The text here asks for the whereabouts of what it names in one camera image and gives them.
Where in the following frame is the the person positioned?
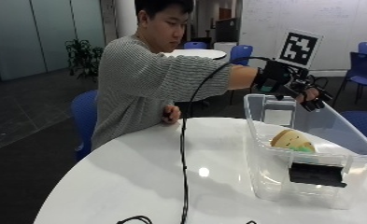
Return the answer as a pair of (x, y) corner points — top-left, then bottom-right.
(90, 0), (234, 152)

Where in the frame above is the tan soft toy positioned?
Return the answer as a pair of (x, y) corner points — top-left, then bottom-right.
(269, 128), (318, 154)

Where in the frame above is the white marker cube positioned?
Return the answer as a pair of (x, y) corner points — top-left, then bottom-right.
(275, 29), (325, 70)

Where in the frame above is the blue seat chair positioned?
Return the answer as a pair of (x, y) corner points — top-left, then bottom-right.
(69, 89), (101, 163)

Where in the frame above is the white round table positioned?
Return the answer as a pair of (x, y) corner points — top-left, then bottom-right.
(162, 49), (229, 61)

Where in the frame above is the black bin latch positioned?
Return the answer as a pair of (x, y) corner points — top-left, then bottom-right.
(288, 161), (349, 189)

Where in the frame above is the clear plastic storage bin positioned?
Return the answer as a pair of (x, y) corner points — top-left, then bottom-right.
(243, 92), (367, 211)

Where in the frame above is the green potted plant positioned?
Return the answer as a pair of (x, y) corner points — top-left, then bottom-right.
(65, 38), (106, 84)

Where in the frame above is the black cabinet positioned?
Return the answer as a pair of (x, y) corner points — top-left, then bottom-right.
(214, 18), (239, 44)

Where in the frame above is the long black cable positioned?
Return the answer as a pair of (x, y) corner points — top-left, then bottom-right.
(178, 55), (275, 224)

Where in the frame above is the black cable loop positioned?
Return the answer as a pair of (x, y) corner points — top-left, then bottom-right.
(115, 215), (155, 224)

